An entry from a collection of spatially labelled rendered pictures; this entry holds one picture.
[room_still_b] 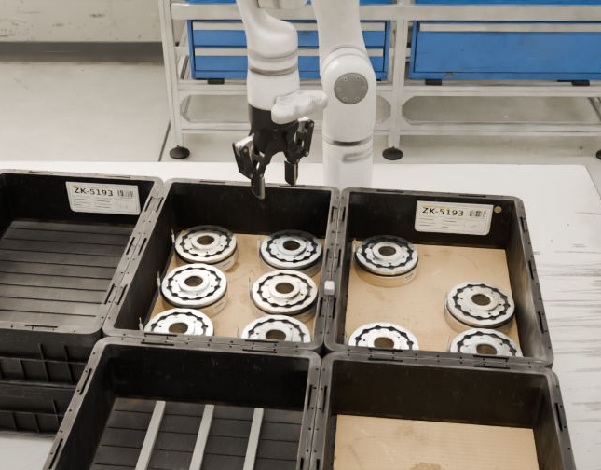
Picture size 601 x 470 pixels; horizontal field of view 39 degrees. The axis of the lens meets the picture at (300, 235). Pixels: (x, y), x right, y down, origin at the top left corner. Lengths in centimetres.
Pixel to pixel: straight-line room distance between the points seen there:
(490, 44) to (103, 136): 155
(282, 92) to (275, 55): 6
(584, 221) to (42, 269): 107
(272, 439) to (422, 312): 34
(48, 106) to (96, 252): 240
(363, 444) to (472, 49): 224
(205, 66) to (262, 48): 204
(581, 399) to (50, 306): 85
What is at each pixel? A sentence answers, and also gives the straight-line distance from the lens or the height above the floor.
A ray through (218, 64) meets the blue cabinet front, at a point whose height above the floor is 37.
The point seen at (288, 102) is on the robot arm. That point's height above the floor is 117.
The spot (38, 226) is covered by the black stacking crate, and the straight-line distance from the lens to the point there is 160.
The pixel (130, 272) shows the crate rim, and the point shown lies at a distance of 128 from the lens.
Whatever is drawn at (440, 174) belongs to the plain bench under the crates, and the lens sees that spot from 194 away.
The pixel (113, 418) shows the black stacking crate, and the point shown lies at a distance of 122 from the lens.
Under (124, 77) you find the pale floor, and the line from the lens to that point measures 405.
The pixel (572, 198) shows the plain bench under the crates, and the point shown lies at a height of 70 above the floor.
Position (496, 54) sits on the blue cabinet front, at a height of 42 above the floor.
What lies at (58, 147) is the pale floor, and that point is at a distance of 354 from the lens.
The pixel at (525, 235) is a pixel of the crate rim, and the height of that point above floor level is 93.
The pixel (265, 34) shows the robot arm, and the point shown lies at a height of 125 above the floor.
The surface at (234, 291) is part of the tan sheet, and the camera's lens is 138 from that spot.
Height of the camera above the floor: 171
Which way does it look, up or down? 36 degrees down
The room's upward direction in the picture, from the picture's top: straight up
